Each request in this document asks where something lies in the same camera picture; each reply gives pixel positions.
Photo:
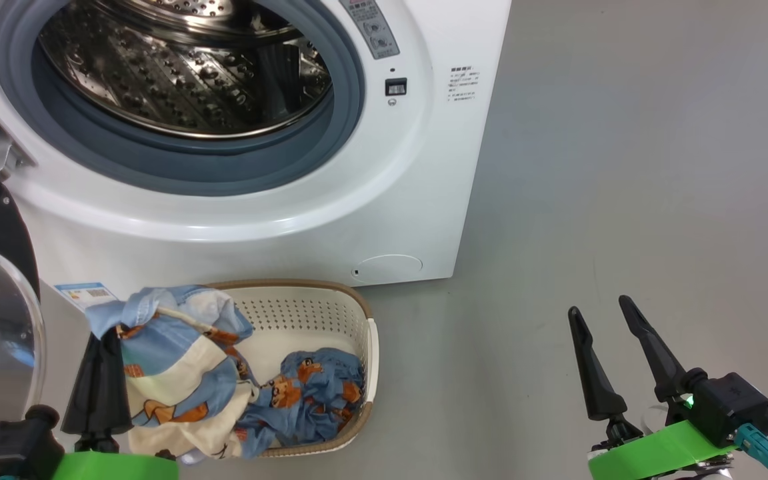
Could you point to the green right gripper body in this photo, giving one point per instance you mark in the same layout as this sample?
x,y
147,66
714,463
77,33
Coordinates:
x,y
650,456

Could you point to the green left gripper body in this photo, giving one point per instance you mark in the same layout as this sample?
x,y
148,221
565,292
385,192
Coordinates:
x,y
117,468

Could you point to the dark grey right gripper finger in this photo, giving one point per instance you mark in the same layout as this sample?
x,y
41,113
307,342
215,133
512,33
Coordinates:
x,y
657,366
597,386

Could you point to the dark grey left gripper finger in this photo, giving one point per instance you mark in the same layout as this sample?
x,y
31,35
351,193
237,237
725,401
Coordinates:
x,y
114,400
84,400

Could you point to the blue and cream bear garment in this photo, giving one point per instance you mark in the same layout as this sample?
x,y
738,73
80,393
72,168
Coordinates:
x,y
177,380

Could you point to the cream perforated laundry basket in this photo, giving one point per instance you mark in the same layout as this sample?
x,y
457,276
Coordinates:
x,y
304,313

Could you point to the white washing machine body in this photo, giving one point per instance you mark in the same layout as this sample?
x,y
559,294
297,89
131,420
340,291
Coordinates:
x,y
257,220

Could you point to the grey rubber door gasket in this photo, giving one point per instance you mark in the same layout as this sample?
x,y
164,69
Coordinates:
x,y
157,170

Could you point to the steel washing machine drum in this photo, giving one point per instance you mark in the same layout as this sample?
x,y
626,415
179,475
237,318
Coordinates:
x,y
177,80

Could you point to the black door lock slot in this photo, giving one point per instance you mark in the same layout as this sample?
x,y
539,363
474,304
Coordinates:
x,y
396,87

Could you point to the blue energy label sticker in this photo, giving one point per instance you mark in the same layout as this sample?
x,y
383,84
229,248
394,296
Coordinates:
x,y
87,295

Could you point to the grey instruction sticker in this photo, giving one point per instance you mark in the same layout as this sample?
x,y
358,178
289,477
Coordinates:
x,y
374,30

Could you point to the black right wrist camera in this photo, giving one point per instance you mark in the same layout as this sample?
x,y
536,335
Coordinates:
x,y
730,406

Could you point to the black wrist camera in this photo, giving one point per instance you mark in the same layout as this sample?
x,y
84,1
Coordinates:
x,y
730,406
10,446

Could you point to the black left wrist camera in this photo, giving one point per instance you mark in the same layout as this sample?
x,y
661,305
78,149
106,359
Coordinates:
x,y
10,446

